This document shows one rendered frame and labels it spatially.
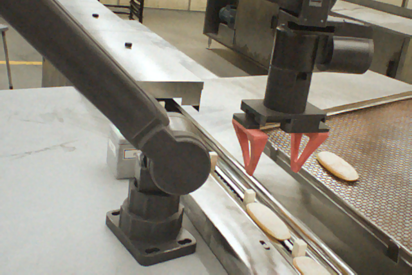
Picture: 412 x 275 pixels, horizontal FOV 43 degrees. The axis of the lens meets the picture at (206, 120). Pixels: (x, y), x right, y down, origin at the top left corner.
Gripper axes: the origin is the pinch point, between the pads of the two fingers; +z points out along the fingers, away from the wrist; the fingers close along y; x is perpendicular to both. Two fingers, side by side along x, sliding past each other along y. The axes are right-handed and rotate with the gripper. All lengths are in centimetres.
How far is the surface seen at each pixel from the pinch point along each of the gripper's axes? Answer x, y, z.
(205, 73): 87, 29, 12
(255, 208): 1.1, -0.9, 7.2
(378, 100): 23.6, 39.4, -1.2
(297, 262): -11.6, -1.8, 7.5
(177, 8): 699, 261, 87
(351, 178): 0.1, 14.9, 2.9
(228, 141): 34.4, 11.4, 11.2
